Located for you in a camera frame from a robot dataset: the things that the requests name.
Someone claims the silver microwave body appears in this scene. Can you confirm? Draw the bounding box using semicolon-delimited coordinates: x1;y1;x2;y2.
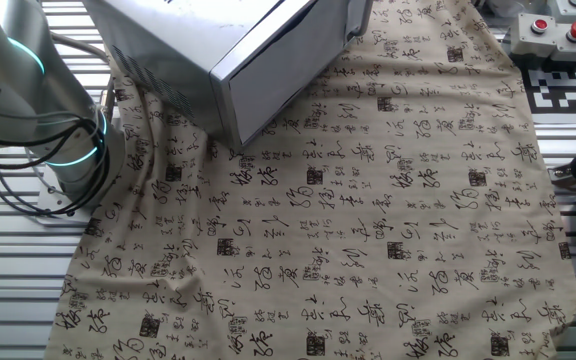
80;0;322;151

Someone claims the beige calligraphy tablecloth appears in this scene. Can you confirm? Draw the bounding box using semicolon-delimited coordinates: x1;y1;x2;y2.
42;0;576;360

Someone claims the gray box flat red button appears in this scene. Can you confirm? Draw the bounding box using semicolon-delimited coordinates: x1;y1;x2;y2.
509;12;558;60

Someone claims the black white marker board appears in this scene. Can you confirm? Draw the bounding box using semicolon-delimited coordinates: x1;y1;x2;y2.
520;66;576;116

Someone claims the gray box red mushroom button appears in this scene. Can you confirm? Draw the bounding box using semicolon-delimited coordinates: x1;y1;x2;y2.
550;19;576;64

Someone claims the gray box green button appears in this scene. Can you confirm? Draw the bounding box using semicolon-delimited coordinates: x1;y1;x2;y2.
549;0;576;24

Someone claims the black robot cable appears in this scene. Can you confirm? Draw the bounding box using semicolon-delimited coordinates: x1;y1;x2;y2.
0;117;112;219

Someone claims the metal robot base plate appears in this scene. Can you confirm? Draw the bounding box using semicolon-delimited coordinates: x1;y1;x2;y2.
35;164;94;227

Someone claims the gray cable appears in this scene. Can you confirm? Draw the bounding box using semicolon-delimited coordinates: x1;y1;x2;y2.
50;32;117;121

